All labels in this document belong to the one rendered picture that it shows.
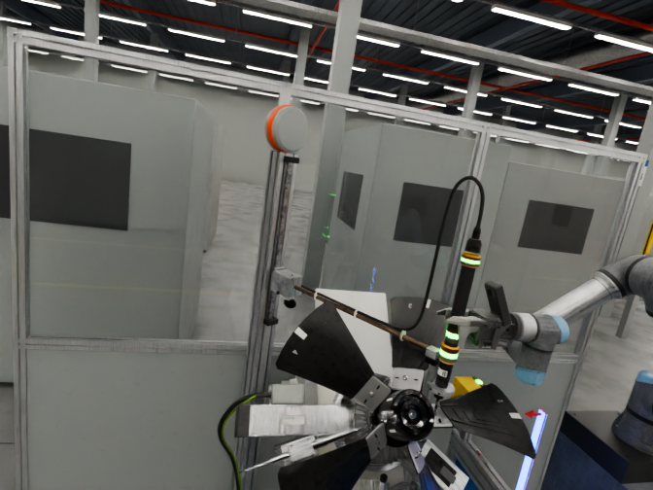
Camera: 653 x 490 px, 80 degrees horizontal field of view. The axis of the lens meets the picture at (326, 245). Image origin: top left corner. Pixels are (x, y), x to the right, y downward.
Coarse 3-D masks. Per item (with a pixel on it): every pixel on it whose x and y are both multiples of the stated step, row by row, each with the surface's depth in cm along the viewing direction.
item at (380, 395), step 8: (368, 384) 101; (376, 384) 101; (384, 384) 100; (360, 392) 102; (368, 392) 102; (376, 392) 101; (384, 392) 101; (360, 400) 103; (368, 400) 102; (376, 400) 102; (368, 408) 103
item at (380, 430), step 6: (378, 426) 95; (384, 426) 97; (372, 432) 94; (378, 432) 96; (384, 432) 97; (366, 438) 93; (372, 438) 95; (378, 438) 97; (384, 438) 99; (372, 444) 96; (384, 444) 100; (372, 450) 97; (378, 450) 99; (372, 456) 98
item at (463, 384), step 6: (456, 378) 148; (462, 378) 148; (468, 378) 148; (456, 384) 147; (462, 384) 144; (468, 384) 144; (474, 384) 145; (456, 390) 147; (462, 390) 143; (468, 390) 140; (456, 396) 146
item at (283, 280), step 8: (272, 272) 139; (280, 272) 139; (288, 272) 140; (272, 280) 139; (280, 280) 136; (288, 280) 134; (296, 280) 136; (272, 288) 139; (280, 288) 137; (288, 288) 134; (288, 296) 135
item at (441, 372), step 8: (472, 232) 94; (480, 232) 93; (472, 240) 93; (480, 240) 93; (464, 248) 95; (472, 248) 93; (480, 248) 93; (440, 368) 100; (448, 368) 99; (440, 376) 100; (448, 376) 99; (440, 384) 100
